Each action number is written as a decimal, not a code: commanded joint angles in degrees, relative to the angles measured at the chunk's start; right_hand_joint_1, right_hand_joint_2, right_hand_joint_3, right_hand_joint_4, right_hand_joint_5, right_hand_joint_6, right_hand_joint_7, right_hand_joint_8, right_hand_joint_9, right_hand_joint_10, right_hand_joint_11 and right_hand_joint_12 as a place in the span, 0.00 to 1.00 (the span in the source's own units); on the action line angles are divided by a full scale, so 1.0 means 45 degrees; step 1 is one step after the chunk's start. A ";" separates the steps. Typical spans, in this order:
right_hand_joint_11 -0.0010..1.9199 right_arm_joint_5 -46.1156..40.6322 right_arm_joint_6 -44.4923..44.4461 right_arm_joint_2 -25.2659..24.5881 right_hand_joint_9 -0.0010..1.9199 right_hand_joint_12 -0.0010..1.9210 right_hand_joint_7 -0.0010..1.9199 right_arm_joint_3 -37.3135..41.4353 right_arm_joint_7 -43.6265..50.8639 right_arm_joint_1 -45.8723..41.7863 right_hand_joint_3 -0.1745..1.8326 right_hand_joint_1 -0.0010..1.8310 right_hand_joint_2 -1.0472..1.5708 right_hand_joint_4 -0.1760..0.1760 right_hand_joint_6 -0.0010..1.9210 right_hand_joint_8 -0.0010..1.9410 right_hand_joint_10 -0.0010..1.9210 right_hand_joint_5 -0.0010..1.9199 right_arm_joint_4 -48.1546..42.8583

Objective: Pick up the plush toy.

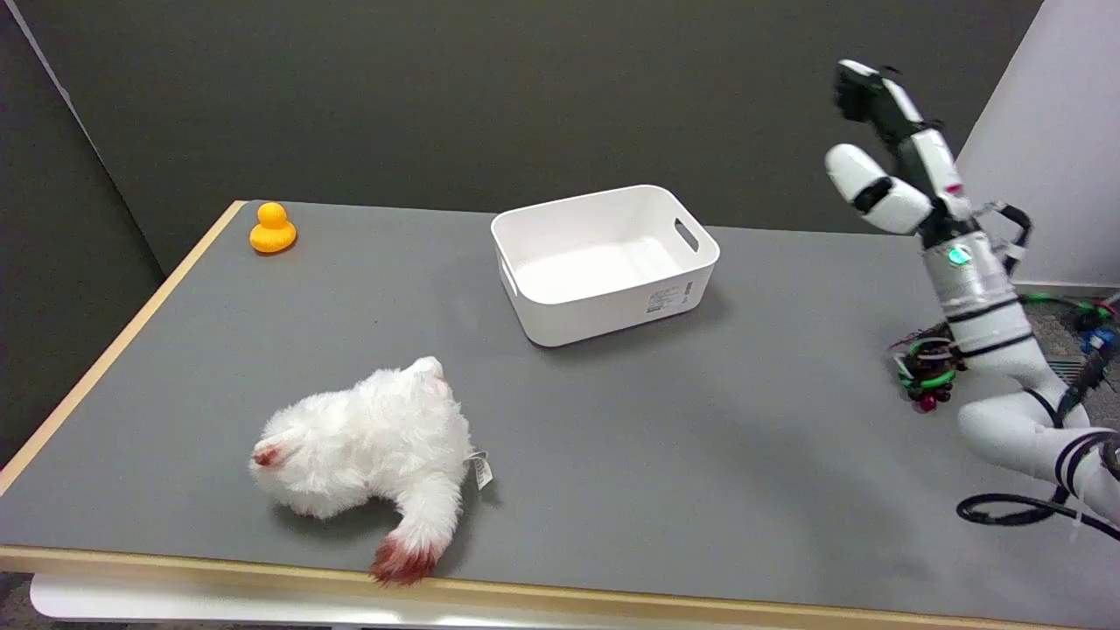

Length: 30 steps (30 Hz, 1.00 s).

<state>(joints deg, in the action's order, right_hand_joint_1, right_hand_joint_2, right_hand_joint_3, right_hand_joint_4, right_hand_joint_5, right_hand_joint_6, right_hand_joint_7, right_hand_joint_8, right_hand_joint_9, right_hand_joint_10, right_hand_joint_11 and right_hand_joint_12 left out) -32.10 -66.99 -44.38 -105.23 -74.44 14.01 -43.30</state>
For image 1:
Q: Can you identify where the white plastic storage bin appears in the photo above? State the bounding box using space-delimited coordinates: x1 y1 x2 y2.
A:
491 185 721 348

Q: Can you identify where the white fluffy plush toy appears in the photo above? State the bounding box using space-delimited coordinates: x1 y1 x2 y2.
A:
248 356 495 586

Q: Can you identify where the yellow rubber duck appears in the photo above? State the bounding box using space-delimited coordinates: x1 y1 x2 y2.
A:
249 202 298 255

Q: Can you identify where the green and red cable bundle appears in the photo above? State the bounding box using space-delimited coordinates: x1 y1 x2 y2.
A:
891 325 965 414

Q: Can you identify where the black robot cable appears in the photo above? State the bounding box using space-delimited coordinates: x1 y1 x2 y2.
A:
956 433 1120 542

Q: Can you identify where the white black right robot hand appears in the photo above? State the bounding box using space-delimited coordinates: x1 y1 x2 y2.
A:
824 59 978 249

